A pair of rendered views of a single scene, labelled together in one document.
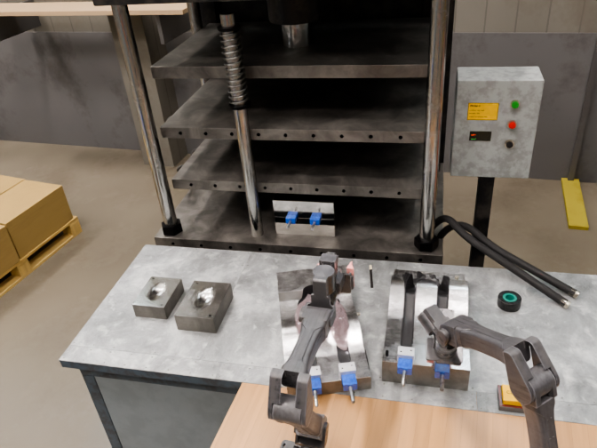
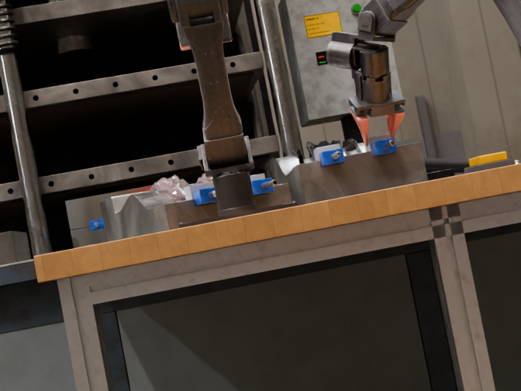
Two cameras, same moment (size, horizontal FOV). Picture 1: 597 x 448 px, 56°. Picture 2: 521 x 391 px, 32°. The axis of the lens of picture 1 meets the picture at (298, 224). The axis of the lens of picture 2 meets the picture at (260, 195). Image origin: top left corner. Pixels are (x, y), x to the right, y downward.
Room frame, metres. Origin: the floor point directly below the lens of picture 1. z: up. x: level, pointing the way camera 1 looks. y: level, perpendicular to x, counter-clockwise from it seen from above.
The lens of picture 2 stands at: (-0.46, 0.53, 0.77)
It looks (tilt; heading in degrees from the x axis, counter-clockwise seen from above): 2 degrees up; 339
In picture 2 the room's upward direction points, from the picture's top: 11 degrees counter-clockwise
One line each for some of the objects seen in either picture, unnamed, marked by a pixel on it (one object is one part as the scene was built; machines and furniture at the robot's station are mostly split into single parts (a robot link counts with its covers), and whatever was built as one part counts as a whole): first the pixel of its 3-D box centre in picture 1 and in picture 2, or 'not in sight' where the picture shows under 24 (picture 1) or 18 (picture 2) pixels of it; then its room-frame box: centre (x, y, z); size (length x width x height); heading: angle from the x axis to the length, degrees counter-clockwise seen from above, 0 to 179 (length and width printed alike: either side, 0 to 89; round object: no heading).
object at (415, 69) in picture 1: (300, 45); (74, 36); (2.47, -0.08, 1.52); 1.10 x 0.70 x 0.05; 75
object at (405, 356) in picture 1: (404, 369); (332, 157); (1.16, -0.28, 0.89); 0.13 x 0.05 x 0.05; 164
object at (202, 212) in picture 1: (309, 202); not in sight; (2.41, -0.06, 0.76); 1.30 x 0.84 x 0.06; 75
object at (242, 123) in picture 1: (249, 172); (25, 157); (2.13, 0.19, 1.10); 0.05 x 0.05 x 1.30
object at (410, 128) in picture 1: (304, 101); (87, 110); (2.46, -0.08, 1.27); 1.10 x 0.74 x 0.05; 75
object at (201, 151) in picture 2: (310, 432); (225, 157); (0.96, 0.02, 0.90); 0.09 x 0.06 x 0.06; 70
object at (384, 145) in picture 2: (441, 372); (384, 147); (1.13, -0.38, 0.89); 0.13 x 0.05 x 0.05; 165
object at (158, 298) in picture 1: (159, 297); not in sight; (1.68, 0.56, 0.83); 0.17 x 0.13 x 0.06; 165
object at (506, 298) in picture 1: (509, 300); (439, 178); (1.50, -0.73, 0.82); 0.08 x 0.08 x 0.04
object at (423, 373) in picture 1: (427, 315); (339, 174); (1.41, -0.41, 0.87); 0.50 x 0.26 x 0.14; 165
